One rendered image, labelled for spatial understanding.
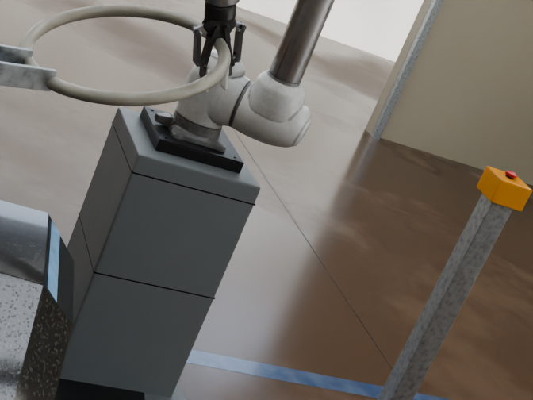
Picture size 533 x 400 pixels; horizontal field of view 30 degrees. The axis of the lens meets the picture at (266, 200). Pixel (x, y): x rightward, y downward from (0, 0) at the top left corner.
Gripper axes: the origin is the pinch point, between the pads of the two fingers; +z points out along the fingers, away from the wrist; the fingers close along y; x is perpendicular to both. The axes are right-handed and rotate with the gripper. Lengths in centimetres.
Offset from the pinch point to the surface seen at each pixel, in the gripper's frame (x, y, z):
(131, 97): 23.6, 28.8, -10.7
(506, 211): 3, -101, 58
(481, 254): 4, -95, 72
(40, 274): 52, 55, 10
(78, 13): -20.8, 29.2, -10.5
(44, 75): 12.2, 44.7, -11.8
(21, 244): 40, 56, 11
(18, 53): 1.8, 48.1, -12.4
